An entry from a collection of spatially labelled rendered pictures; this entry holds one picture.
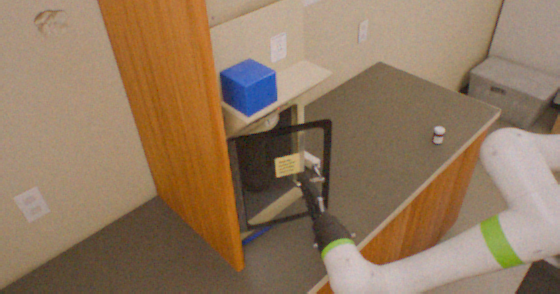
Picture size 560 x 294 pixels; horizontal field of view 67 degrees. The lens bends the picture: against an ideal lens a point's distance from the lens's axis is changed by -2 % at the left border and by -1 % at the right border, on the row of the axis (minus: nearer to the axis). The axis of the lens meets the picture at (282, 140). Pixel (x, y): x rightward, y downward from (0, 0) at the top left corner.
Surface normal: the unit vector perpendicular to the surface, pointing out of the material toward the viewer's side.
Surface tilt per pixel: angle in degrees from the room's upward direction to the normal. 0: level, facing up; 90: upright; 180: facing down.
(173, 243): 0
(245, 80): 0
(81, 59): 90
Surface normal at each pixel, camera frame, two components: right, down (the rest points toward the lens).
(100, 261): -0.04, -0.77
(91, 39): 0.70, 0.44
